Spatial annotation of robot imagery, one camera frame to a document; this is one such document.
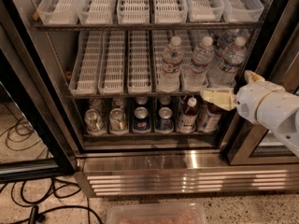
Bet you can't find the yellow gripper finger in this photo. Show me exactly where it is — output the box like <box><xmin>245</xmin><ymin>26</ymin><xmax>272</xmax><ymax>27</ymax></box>
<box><xmin>244</xmin><ymin>70</ymin><xmax>264</xmax><ymax>83</ymax></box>
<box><xmin>200</xmin><ymin>88</ymin><xmax>236</xmax><ymax>111</ymax></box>

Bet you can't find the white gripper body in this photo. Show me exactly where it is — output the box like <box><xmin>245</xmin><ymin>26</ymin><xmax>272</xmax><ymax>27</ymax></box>
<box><xmin>236</xmin><ymin>81</ymin><xmax>284</xmax><ymax>124</ymax></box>

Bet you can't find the water bottle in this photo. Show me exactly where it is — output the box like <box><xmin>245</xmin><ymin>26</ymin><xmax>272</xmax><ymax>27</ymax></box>
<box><xmin>159</xmin><ymin>36</ymin><xmax>184</xmax><ymax>92</ymax></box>
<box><xmin>187</xmin><ymin>36</ymin><xmax>215</xmax><ymax>91</ymax></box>
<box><xmin>215</xmin><ymin>29</ymin><xmax>239</xmax><ymax>56</ymax></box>
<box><xmin>208</xmin><ymin>36</ymin><xmax>247</xmax><ymax>86</ymax></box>

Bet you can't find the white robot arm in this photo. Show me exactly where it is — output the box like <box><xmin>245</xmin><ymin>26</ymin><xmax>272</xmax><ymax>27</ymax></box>
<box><xmin>200</xmin><ymin>70</ymin><xmax>299</xmax><ymax>157</ymax></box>

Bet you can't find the right brown tea bottle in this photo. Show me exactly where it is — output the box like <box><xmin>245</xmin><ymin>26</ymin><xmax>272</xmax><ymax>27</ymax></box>
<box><xmin>198</xmin><ymin>102</ymin><xmax>223</xmax><ymax>133</ymax></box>

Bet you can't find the brown tea bottle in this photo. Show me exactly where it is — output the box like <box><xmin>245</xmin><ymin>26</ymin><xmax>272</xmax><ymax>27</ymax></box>
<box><xmin>178</xmin><ymin>97</ymin><xmax>198</xmax><ymax>133</ymax></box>
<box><xmin>198</xmin><ymin>102</ymin><xmax>223</xmax><ymax>133</ymax></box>

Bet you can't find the left brown tea bottle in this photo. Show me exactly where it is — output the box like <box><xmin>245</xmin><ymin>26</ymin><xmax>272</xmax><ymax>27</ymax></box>
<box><xmin>178</xmin><ymin>97</ymin><xmax>198</xmax><ymax>133</ymax></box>

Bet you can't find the stainless steel fridge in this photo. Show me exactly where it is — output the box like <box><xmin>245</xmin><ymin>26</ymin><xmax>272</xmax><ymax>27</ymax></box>
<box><xmin>0</xmin><ymin>0</ymin><xmax>298</xmax><ymax>197</ymax></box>

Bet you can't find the fridge glass door left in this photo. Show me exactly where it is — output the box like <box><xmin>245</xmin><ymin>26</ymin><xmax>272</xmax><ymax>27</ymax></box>
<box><xmin>0</xmin><ymin>26</ymin><xmax>76</xmax><ymax>183</ymax></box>

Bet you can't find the tray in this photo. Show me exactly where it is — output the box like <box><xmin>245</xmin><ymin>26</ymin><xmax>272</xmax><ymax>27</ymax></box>
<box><xmin>222</xmin><ymin>0</ymin><xmax>263</xmax><ymax>22</ymax></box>
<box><xmin>153</xmin><ymin>0</ymin><xmax>188</xmax><ymax>24</ymax></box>
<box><xmin>152</xmin><ymin>31</ymin><xmax>173</xmax><ymax>92</ymax></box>
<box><xmin>69</xmin><ymin>31</ymin><xmax>103</xmax><ymax>95</ymax></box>
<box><xmin>117</xmin><ymin>0</ymin><xmax>150</xmax><ymax>24</ymax></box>
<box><xmin>78</xmin><ymin>0</ymin><xmax>117</xmax><ymax>25</ymax></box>
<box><xmin>127</xmin><ymin>31</ymin><xmax>151</xmax><ymax>93</ymax></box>
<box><xmin>186</xmin><ymin>0</ymin><xmax>224</xmax><ymax>22</ymax></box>
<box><xmin>37</xmin><ymin>0</ymin><xmax>80</xmax><ymax>25</ymax></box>
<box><xmin>98</xmin><ymin>31</ymin><xmax>125</xmax><ymax>94</ymax></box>
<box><xmin>176</xmin><ymin>30</ymin><xmax>207</xmax><ymax>92</ymax></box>
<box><xmin>207</xmin><ymin>40</ymin><xmax>235</xmax><ymax>88</ymax></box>

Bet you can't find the rear blue pepsi can right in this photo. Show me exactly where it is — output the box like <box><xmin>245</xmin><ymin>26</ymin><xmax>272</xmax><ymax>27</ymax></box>
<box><xmin>157</xmin><ymin>96</ymin><xmax>172</xmax><ymax>108</ymax></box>

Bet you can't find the blue pepsi can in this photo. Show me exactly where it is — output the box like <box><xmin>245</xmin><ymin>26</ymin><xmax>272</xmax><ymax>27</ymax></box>
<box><xmin>133</xmin><ymin>106</ymin><xmax>150</xmax><ymax>133</ymax></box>
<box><xmin>156</xmin><ymin>107</ymin><xmax>174</xmax><ymax>133</ymax></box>
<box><xmin>157</xmin><ymin>96</ymin><xmax>172</xmax><ymax>108</ymax></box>
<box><xmin>135</xmin><ymin>96</ymin><xmax>149</xmax><ymax>107</ymax></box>

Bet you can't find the rear blue pepsi can left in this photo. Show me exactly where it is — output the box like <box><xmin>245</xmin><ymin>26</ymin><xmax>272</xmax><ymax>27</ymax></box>
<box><xmin>135</xmin><ymin>96</ymin><xmax>149</xmax><ymax>107</ymax></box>

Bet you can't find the rear silver can right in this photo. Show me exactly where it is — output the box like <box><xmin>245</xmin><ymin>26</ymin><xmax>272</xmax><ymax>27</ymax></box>
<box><xmin>112</xmin><ymin>97</ymin><xmax>127</xmax><ymax>110</ymax></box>

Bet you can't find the right silver soda can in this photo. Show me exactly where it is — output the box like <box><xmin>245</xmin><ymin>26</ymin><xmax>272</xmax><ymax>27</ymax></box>
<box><xmin>109</xmin><ymin>108</ymin><xmax>128</xmax><ymax>134</ymax></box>

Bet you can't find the silver soda can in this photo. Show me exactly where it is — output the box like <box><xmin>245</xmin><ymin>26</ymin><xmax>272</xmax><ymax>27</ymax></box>
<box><xmin>109</xmin><ymin>108</ymin><xmax>128</xmax><ymax>134</ymax></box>
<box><xmin>84</xmin><ymin>109</ymin><xmax>106</xmax><ymax>136</ymax></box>

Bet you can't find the rear silver can left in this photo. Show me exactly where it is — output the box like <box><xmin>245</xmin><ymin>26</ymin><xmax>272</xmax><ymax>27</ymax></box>
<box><xmin>89</xmin><ymin>98</ymin><xmax>105</xmax><ymax>112</ymax></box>

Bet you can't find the left silver soda can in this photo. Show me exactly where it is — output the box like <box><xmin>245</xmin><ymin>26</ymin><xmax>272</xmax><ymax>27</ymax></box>
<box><xmin>84</xmin><ymin>109</ymin><xmax>106</xmax><ymax>136</ymax></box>

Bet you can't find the clear plastic container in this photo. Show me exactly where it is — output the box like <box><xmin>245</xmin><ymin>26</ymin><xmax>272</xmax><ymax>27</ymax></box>
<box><xmin>106</xmin><ymin>203</ymin><xmax>208</xmax><ymax>224</ymax></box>

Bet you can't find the top wire shelf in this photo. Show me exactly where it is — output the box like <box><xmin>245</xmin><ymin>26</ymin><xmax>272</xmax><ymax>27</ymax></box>
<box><xmin>35</xmin><ymin>21</ymin><xmax>263</xmax><ymax>31</ymax></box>

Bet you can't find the wire shelf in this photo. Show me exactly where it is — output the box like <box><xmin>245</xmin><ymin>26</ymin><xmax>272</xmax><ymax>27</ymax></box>
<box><xmin>66</xmin><ymin>90</ymin><xmax>208</xmax><ymax>99</ymax></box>
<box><xmin>35</xmin><ymin>21</ymin><xmax>263</xmax><ymax>31</ymax></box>

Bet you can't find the middle wire shelf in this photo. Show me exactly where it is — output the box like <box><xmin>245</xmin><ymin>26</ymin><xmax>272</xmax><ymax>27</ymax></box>
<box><xmin>66</xmin><ymin>90</ymin><xmax>208</xmax><ymax>99</ymax></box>

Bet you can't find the black floor cable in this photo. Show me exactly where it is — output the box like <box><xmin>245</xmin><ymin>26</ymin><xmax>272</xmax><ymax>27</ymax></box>
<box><xmin>0</xmin><ymin>115</ymin><xmax>104</xmax><ymax>224</ymax></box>

